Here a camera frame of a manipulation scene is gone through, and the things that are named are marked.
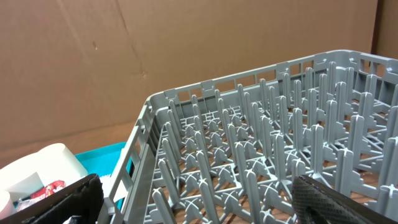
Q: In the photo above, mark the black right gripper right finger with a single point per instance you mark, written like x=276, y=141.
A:
x=314, y=202

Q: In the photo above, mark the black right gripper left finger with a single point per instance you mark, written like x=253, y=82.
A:
x=82, y=199

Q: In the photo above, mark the red snack wrapper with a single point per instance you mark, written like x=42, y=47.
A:
x=42, y=193

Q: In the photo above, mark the grey dishwasher rack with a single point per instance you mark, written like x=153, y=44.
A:
x=232, y=146

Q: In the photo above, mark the teal plastic tray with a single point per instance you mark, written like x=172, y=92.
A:
x=102, y=161

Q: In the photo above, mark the white upside-down cup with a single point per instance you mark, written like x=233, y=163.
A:
x=57, y=162

